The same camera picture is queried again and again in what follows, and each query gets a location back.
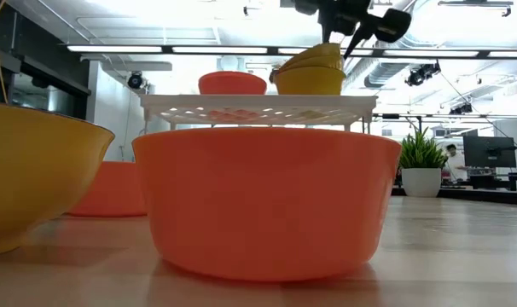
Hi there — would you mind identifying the yellow floral pattern bowl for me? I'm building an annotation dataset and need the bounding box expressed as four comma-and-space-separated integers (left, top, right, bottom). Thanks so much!
282, 42, 343, 65
0, 101, 116, 258
278, 54, 345, 72
274, 66, 348, 96

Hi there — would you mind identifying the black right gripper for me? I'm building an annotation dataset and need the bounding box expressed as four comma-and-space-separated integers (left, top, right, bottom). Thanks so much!
293, 0, 376, 60

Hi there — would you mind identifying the black computer monitor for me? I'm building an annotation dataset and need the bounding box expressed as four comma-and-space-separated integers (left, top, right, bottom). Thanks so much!
462, 135, 517, 169

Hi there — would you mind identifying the black track light cluster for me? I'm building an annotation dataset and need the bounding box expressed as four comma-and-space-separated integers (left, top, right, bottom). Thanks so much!
448, 101, 473, 116
404, 61, 442, 88

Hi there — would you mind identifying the green plant in white pot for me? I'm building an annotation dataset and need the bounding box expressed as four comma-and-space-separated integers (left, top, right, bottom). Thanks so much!
398, 126, 450, 199

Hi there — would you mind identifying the person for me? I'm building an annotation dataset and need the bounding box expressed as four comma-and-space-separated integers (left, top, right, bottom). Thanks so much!
444, 143, 469, 183

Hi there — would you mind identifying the silver ventilation duct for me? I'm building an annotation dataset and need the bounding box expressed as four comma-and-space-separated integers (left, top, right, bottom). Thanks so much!
363, 0, 517, 89

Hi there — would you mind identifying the white plastic grid rack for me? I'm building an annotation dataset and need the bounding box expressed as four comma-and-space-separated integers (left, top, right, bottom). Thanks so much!
138, 94, 379, 132

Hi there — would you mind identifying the large orange plastic bowl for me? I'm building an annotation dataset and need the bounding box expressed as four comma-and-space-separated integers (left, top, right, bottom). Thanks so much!
131, 126, 404, 283

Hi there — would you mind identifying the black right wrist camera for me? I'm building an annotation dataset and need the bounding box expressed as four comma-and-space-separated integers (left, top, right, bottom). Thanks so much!
371, 7, 413, 44

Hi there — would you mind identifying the black desk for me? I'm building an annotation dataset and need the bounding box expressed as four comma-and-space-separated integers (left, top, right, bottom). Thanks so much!
439, 170, 517, 193

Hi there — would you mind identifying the overhead beam with light strips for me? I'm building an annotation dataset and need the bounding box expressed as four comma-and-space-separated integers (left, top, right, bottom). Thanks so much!
65, 43, 517, 61

